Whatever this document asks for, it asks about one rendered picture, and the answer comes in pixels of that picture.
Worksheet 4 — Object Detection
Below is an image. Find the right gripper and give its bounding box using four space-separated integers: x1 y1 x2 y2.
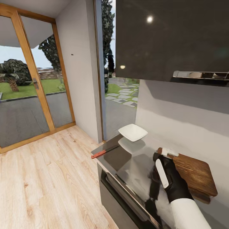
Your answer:
153 152 162 161

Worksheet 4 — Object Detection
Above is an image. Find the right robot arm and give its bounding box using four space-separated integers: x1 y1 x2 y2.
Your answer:
153 147 212 229

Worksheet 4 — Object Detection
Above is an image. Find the parer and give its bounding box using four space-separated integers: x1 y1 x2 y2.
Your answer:
91 145 119 159

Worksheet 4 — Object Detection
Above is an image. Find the cutting board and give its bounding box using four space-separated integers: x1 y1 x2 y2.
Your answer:
155 147 218 197

